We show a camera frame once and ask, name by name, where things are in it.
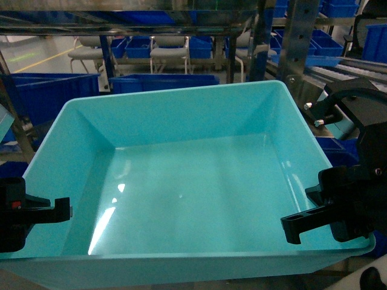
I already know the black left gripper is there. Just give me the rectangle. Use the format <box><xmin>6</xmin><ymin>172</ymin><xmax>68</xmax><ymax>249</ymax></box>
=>
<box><xmin>1</xmin><ymin>177</ymin><xmax>73</xmax><ymax>253</ymax></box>

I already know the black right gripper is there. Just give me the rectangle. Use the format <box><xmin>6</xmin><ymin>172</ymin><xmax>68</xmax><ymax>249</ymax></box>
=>
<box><xmin>281</xmin><ymin>123</ymin><xmax>386</xmax><ymax>244</ymax></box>

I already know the teal plastic bin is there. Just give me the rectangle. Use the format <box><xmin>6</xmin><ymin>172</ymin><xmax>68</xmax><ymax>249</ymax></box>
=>
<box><xmin>1</xmin><ymin>80</ymin><xmax>375</xmax><ymax>289</ymax></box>

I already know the blue bin behind teal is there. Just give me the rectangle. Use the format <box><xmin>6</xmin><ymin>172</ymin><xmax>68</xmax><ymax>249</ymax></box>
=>
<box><xmin>109</xmin><ymin>74</ymin><xmax>220</xmax><ymax>94</ymax></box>

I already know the grey chair left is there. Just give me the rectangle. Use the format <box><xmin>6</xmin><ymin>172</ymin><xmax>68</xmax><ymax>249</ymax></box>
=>
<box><xmin>68</xmin><ymin>36</ymin><xmax>105</xmax><ymax>73</ymax></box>

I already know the grey chair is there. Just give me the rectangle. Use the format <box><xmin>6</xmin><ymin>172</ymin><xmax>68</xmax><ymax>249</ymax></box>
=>
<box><xmin>149</xmin><ymin>36</ymin><xmax>191</xmax><ymax>74</ymax></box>
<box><xmin>68</xmin><ymin>36</ymin><xmax>105</xmax><ymax>73</ymax></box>

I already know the grey chair middle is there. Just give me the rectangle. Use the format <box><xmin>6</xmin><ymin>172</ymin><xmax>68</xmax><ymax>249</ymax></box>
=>
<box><xmin>149</xmin><ymin>36</ymin><xmax>191</xmax><ymax>74</ymax></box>

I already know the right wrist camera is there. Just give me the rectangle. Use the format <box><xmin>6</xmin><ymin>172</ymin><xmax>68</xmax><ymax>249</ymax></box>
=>
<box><xmin>304</xmin><ymin>77</ymin><xmax>386</xmax><ymax>144</ymax></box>

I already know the metal shelf frame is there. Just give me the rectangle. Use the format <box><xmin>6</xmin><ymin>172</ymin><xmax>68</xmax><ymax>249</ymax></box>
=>
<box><xmin>0</xmin><ymin>0</ymin><xmax>387</xmax><ymax>164</ymax></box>

